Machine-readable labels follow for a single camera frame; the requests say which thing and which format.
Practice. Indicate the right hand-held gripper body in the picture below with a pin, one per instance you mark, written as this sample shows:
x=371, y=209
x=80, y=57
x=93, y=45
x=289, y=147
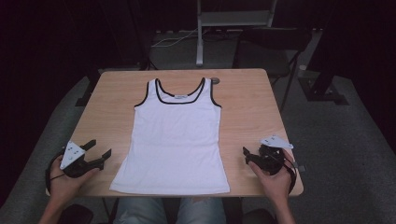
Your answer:
x=270, y=158

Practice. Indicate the black chair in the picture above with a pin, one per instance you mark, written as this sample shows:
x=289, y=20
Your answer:
x=274, y=40

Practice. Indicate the person's left hand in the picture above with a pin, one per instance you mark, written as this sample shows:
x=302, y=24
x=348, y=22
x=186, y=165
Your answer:
x=65, y=185

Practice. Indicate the person's leg in jeans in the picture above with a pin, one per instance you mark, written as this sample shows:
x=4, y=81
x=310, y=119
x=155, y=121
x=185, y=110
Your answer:
x=140, y=211
x=202, y=211

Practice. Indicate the person's left leg in jeans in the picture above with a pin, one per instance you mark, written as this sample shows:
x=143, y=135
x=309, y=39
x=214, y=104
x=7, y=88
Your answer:
x=140, y=211

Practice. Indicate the person's right leg in jeans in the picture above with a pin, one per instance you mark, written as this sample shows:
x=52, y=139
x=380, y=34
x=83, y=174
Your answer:
x=202, y=211

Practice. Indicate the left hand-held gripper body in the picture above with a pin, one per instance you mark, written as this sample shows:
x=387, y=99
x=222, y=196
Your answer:
x=73, y=161

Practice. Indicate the grey tape strip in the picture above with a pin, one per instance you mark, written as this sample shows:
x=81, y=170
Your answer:
x=300, y=168

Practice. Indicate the black stand base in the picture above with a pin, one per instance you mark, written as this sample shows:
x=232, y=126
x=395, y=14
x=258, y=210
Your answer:
x=323, y=93

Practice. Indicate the grey round table grommet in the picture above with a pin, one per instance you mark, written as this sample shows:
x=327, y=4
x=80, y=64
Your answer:
x=216, y=81

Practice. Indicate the grey metal stand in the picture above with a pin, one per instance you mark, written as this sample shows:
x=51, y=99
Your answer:
x=232, y=18

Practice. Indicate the white tank top black trim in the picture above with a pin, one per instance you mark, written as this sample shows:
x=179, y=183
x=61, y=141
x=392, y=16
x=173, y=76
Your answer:
x=174, y=143

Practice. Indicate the black table foot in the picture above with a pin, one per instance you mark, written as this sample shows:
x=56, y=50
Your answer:
x=85, y=98

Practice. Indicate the person's right hand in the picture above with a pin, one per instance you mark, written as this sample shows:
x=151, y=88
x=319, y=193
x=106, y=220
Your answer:
x=277, y=183

